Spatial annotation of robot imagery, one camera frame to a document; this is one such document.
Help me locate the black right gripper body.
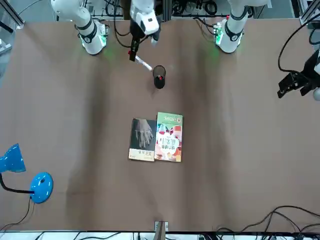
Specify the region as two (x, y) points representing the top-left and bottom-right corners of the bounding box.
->
(129, 24), (145, 49)

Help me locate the aluminium frame post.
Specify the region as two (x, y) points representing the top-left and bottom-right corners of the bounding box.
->
(154, 220), (169, 240)

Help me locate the dark grey hand-picture book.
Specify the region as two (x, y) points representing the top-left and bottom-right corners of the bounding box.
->
(128, 117), (158, 162)

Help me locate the black lamp cable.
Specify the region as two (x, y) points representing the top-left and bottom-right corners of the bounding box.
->
(0, 196), (35, 232)

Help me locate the black table cable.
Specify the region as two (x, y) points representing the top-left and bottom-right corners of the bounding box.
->
(214, 205), (320, 240)

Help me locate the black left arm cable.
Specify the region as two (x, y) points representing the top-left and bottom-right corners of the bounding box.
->
(277, 18), (320, 74)

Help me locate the aluminium frame rail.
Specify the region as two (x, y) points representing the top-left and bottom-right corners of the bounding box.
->
(0, 0), (26, 34)
(298, 0), (320, 26)

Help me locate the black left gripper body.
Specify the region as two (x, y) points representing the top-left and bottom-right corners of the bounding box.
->
(303, 49), (320, 89)

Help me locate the blue desk lamp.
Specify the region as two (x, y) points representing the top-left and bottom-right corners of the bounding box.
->
(0, 143), (54, 204)

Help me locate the colourful cover book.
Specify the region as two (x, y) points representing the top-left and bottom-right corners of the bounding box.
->
(153, 111), (184, 163)

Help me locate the black mesh pen holder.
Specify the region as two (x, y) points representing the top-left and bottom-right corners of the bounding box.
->
(152, 65), (167, 90)

